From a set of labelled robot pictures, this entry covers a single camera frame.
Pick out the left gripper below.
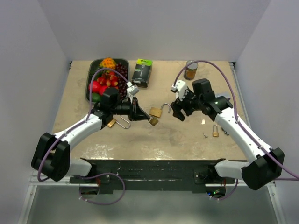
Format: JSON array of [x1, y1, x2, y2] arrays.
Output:
[[111, 97, 150, 122]]

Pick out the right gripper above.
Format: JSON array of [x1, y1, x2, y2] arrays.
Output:
[[171, 87, 203, 121]]

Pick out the small brass padlock with key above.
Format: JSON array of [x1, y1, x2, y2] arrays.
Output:
[[149, 116, 159, 126]]

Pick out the large brass padlock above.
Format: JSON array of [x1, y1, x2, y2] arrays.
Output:
[[107, 117, 131, 129], [149, 103, 171, 118]]

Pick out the long shackle brass padlock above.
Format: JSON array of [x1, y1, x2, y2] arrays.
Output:
[[212, 125, 219, 137]]

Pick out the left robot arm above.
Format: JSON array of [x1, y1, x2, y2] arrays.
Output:
[[31, 85, 150, 183]]

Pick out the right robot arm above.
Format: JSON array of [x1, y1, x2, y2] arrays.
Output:
[[171, 78, 285, 190]]

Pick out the black green razor box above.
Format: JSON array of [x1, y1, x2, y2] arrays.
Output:
[[131, 59, 153, 88]]

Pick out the orange label tin can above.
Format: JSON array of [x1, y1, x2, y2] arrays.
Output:
[[184, 60, 198, 80]]

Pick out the red strawberries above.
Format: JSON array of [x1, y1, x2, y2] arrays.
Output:
[[97, 71, 119, 89]]

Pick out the green fruit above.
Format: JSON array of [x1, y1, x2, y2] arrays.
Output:
[[91, 92, 101, 103]]

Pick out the dark red grapes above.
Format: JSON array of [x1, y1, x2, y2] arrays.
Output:
[[114, 62, 128, 100]]

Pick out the red apple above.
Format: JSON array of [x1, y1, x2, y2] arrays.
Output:
[[88, 81, 108, 96]]

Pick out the grey fruit tray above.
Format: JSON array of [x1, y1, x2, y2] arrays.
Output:
[[85, 58, 129, 100]]

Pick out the orange flower bunch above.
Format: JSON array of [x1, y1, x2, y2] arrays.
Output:
[[99, 57, 116, 70]]

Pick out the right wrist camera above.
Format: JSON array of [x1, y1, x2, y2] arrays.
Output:
[[171, 80, 189, 101]]

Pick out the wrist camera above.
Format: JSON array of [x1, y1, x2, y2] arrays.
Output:
[[171, 80, 189, 101], [126, 82, 139, 96]]

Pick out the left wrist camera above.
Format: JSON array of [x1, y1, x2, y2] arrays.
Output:
[[126, 82, 139, 96]]

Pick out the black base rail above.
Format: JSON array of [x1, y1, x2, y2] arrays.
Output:
[[70, 160, 235, 194]]

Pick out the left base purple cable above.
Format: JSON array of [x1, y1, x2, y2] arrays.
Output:
[[78, 172, 126, 206]]

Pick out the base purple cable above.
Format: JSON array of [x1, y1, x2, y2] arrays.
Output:
[[78, 172, 126, 206], [207, 178, 239, 201]]

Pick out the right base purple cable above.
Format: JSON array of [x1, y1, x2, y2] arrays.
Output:
[[207, 178, 239, 201]]

